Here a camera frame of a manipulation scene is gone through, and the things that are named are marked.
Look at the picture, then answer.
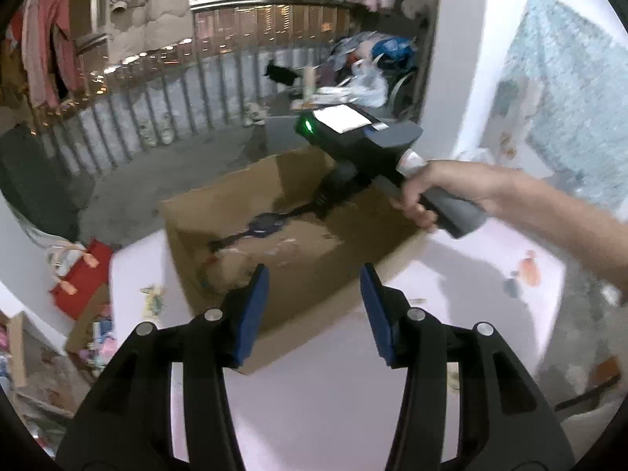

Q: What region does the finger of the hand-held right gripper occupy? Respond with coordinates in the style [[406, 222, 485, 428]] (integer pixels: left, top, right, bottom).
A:
[[293, 196, 335, 217]]

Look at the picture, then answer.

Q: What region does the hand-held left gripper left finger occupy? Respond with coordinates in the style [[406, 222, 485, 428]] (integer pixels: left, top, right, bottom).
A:
[[56, 263, 270, 471]]

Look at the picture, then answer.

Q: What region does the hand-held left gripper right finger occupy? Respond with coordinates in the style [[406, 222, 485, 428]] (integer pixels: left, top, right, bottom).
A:
[[360, 263, 577, 471]]

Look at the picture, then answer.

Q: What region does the blue smartwatch black strap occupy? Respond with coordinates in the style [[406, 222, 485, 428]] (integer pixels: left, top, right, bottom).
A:
[[208, 206, 315, 253]]

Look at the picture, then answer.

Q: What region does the large brown cardboard box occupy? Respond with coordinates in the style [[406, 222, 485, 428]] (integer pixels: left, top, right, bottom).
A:
[[158, 150, 427, 376]]

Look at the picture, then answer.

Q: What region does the person's right forearm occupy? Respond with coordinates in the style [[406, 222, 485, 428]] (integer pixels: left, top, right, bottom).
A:
[[491, 164, 628, 300]]

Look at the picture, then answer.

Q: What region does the person's right hand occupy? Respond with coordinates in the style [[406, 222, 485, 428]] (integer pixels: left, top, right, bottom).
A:
[[391, 159, 498, 234]]

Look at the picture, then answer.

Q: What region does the white plastic bag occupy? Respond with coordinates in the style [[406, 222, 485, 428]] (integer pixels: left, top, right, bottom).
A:
[[351, 59, 388, 106]]

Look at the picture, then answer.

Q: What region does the wheelchair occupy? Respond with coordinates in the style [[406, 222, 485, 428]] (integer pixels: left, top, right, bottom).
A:
[[387, 66, 427, 119]]

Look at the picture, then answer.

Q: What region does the blue plastic bag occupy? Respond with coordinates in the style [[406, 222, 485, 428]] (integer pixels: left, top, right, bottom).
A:
[[370, 39, 418, 66]]

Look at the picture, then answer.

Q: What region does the small yellow object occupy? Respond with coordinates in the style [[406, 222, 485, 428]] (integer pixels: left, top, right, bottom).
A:
[[140, 283, 166, 316]]

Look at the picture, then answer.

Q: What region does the black device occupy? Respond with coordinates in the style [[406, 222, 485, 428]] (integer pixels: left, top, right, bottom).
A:
[[265, 59, 301, 89]]

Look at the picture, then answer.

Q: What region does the white floral board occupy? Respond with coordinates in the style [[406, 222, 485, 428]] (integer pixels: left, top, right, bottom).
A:
[[483, 76, 540, 162]]

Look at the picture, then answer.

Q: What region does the red tote bag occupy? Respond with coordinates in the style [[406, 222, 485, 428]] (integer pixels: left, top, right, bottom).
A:
[[46, 238, 116, 322]]

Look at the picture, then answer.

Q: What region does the teal floral curtain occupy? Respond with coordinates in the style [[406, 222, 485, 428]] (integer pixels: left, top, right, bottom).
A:
[[493, 0, 628, 212]]

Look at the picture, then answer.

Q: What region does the beige puffer coat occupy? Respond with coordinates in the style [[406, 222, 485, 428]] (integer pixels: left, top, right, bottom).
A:
[[107, 0, 194, 62]]

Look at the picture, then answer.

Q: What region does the dark grey cabinet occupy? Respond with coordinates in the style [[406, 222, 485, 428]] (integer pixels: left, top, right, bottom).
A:
[[0, 125, 82, 243]]

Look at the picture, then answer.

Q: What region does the salmon red hanging garment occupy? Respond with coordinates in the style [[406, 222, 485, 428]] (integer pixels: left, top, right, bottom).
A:
[[37, 0, 79, 91]]

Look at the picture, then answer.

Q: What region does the light pink hanging garment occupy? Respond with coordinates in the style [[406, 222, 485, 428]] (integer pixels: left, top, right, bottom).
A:
[[20, 0, 50, 106]]

